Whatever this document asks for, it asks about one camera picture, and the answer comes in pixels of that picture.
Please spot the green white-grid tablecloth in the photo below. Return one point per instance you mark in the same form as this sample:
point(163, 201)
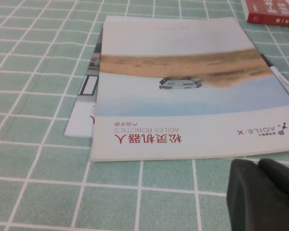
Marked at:
point(38, 192)

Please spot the AgileX brochure with vehicle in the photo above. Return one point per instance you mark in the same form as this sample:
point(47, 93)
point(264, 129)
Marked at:
point(159, 101)

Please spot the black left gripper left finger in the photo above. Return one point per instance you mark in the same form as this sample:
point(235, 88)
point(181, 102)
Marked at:
point(250, 204)

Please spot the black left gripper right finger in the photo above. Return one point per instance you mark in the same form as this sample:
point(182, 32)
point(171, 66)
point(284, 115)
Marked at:
point(284, 178)

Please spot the red book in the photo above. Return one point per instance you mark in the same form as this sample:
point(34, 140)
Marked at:
point(262, 18)

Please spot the black-capped whiteboard marker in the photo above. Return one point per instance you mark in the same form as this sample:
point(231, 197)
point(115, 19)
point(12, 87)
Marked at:
point(283, 81)

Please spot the white booklet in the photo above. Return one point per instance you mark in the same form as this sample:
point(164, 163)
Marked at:
point(82, 125)

